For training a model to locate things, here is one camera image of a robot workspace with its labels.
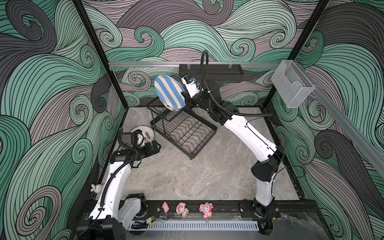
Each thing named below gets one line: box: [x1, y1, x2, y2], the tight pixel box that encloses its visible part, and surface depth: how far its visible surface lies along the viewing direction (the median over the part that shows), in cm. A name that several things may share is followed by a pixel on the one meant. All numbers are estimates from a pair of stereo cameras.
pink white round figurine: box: [175, 202, 189, 217], surface depth 73 cm
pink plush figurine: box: [199, 202, 214, 219], surface depth 72 cm
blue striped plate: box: [154, 75, 186, 110], surface depth 75 cm
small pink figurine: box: [161, 201, 170, 214], surface depth 74 cm
